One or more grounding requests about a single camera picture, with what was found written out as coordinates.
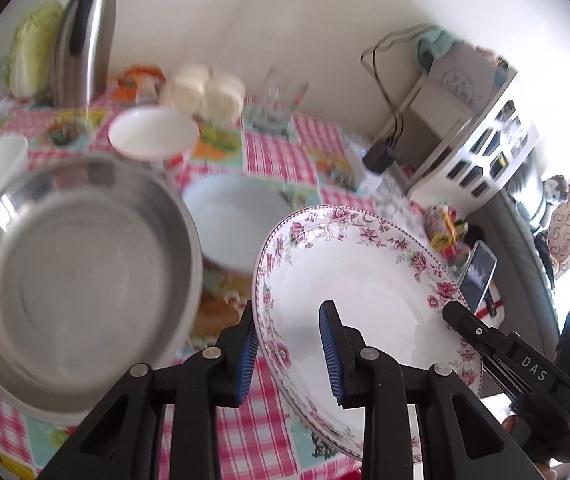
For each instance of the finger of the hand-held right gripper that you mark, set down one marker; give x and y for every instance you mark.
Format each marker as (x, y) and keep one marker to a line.
(517, 402)
(470, 325)

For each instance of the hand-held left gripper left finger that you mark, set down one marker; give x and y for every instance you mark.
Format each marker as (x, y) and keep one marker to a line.
(245, 360)

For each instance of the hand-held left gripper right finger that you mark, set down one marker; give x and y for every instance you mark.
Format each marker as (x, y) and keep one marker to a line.
(329, 355)

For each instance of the floral porcelain plate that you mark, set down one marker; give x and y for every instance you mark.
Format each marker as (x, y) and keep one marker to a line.
(390, 280)

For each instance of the large stainless steel bowl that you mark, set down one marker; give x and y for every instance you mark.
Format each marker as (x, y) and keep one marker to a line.
(80, 285)

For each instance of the red patterned white bowl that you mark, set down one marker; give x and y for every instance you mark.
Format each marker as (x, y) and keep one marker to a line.
(152, 132)

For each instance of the person's right hand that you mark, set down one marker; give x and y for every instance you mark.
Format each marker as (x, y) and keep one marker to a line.
(511, 424)

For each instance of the smartphone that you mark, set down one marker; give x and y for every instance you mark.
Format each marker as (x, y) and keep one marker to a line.
(480, 272)

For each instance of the grey cushioned seat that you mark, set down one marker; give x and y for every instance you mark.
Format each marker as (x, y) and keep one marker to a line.
(520, 270)

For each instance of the colourful candy packet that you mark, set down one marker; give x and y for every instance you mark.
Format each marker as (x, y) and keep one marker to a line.
(445, 232)

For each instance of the large white bowl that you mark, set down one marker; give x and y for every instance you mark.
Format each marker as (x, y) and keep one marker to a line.
(235, 220)

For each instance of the striped plush toy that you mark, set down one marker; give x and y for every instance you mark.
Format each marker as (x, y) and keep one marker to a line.
(540, 200)

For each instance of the white wooden chair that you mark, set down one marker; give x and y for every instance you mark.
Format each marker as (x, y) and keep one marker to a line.
(485, 155)

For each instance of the white power strip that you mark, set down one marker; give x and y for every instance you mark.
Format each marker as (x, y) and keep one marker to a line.
(357, 170)

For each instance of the black charger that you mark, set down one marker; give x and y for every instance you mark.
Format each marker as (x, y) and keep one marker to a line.
(380, 157)

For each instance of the pink checked tablecloth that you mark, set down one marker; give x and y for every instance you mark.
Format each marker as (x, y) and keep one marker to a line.
(275, 160)

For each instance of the white paper bag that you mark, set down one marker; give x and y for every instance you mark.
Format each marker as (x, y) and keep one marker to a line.
(462, 77)

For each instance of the glass beer mug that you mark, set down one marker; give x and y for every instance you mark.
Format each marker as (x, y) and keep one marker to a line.
(280, 100)

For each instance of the bag of steamed buns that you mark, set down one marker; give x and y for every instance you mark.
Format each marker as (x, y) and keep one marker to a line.
(200, 92)

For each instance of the teal cloth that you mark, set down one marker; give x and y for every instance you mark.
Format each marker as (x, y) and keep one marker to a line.
(435, 45)

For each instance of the orange snack packet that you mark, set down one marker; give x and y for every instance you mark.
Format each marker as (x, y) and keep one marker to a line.
(140, 82)

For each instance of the stainless steel thermos jug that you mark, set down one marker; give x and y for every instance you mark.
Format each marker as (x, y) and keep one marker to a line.
(82, 50)

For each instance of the napa cabbage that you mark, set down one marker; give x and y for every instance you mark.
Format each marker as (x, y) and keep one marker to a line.
(30, 50)

